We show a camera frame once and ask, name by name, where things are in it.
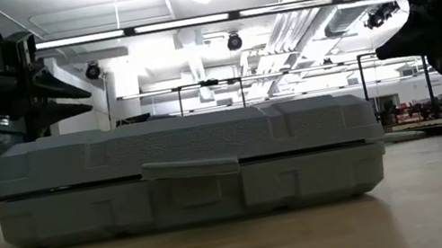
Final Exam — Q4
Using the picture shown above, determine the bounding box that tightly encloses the dark background monitor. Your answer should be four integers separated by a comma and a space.
113, 111, 154, 128

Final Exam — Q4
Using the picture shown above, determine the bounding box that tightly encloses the black ceiling camera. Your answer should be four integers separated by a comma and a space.
225, 31, 244, 52
84, 61, 103, 81

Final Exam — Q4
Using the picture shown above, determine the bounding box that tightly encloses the tall black frame stand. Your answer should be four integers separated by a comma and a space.
356, 41, 440, 131

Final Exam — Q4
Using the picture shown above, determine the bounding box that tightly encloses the background workbench with equipment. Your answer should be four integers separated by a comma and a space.
374, 90, 442, 136

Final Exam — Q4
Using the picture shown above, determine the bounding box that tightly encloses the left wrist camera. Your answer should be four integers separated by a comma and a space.
0, 29, 42, 78

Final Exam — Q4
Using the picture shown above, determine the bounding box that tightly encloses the black ceiling spotlight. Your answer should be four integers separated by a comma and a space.
362, 0, 404, 31

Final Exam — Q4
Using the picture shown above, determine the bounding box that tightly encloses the grey plastic tool case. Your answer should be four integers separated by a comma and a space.
0, 79, 395, 248

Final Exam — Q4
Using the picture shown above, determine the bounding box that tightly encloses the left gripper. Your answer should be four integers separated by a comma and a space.
0, 60, 99, 146

